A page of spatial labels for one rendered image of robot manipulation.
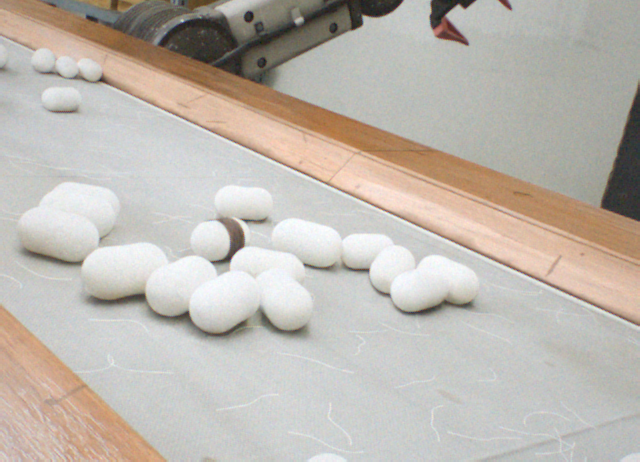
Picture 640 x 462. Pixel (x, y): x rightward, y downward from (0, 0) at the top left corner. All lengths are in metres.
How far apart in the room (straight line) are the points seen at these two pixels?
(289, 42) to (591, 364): 0.85
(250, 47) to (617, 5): 1.62
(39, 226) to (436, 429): 0.19
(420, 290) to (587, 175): 2.27
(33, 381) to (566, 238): 0.35
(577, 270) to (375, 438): 0.23
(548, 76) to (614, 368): 2.33
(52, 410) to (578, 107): 2.49
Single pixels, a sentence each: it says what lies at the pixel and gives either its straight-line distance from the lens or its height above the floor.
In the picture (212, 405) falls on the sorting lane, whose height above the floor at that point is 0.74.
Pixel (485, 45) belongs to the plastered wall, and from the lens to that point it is 2.87.
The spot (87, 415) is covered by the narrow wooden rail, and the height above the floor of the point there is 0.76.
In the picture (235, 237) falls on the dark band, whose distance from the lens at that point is 0.46.
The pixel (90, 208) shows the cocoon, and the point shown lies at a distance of 0.46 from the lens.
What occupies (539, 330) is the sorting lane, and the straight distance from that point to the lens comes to 0.46.
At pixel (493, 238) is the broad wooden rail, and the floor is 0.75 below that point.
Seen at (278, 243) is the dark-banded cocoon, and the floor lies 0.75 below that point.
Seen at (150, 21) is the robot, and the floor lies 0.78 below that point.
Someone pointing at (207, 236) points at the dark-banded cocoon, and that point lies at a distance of 0.45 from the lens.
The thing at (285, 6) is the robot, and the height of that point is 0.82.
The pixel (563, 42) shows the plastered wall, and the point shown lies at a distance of 2.74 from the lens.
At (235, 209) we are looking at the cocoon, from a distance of 0.52.
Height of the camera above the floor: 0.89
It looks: 15 degrees down
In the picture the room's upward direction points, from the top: 11 degrees clockwise
